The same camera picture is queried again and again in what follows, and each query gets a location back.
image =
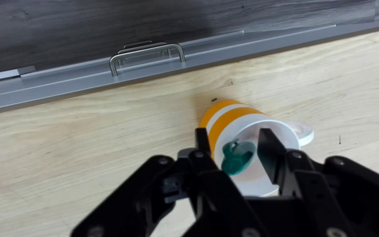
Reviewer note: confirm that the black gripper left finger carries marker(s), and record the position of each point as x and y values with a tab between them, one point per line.
150	194

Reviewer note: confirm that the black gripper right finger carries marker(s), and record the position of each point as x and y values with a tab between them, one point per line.
337	198

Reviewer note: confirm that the green capped marker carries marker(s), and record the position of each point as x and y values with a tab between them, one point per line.
237	157

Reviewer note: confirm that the orange and white striped mug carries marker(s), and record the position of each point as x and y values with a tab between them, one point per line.
229	120

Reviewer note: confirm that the grey metal rail with handle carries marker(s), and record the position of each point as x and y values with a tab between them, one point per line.
28	86

